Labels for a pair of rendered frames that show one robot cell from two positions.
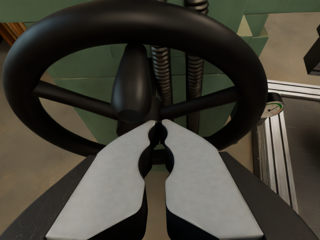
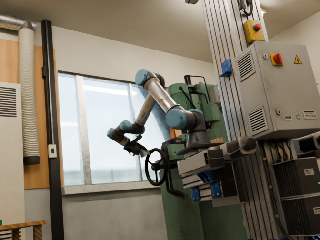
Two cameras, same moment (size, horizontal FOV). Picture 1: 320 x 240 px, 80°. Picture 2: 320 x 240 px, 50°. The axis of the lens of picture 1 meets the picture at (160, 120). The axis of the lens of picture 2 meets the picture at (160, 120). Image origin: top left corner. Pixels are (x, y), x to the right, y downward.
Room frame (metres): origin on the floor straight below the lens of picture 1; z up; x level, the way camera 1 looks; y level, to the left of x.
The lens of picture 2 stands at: (-1.47, -2.03, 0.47)
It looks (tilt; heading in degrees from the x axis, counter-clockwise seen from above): 15 degrees up; 50
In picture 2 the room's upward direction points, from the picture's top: 8 degrees counter-clockwise
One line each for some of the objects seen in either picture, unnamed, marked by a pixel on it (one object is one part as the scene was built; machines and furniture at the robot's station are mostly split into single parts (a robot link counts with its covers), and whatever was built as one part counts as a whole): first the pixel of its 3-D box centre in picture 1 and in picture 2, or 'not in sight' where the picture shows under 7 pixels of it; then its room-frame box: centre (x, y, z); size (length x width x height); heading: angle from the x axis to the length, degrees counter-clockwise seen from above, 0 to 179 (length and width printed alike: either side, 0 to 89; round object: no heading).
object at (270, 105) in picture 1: (265, 106); not in sight; (0.25, -0.24, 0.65); 0.06 x 0.04 x 0.08; 87
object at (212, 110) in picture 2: not in sight; (212, 113); (0.68, -0.15, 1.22); 0.09 x 0.08 x 0.15; 177
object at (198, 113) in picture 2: not in sight; (194, 121); (0.01, -0.58, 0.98); 0.13 x 0.12 x 0.14; 8
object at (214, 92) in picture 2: not in sight; (216, 95); (0.78, -0.15, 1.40); 0.10 x 0.06 x 0.16; 177
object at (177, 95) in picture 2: not in sight; (179, 103); (0.47, 0.01, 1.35); 0.18 x 0.18 x 0.31
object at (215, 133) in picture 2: not in sight; (215, 135); (0.65, -0.16, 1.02); 0.09 x 0.07 x 0.12; 87
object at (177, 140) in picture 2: not in sight; (171, 142); (0.27, -0.04, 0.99); 0.13 x 0.11 x 0.06; 87
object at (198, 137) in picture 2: not in sight; (198, 139); (0.01, -0.58, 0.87); 0.15 x 0.15 x 0.10
